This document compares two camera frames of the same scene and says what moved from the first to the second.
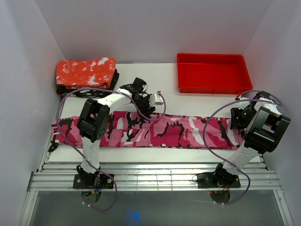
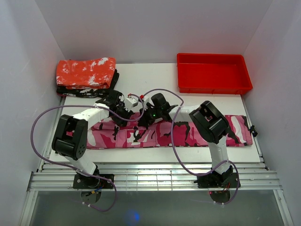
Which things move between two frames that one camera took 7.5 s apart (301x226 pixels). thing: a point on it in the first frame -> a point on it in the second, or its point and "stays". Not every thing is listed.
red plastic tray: x=212 y=73 stays
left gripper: x=146 y=114 -> x=123 y=121
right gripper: x=235 y=112 -> x=145 y=121
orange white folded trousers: x=96 y=73 stays
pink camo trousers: x=160 y=129 stays
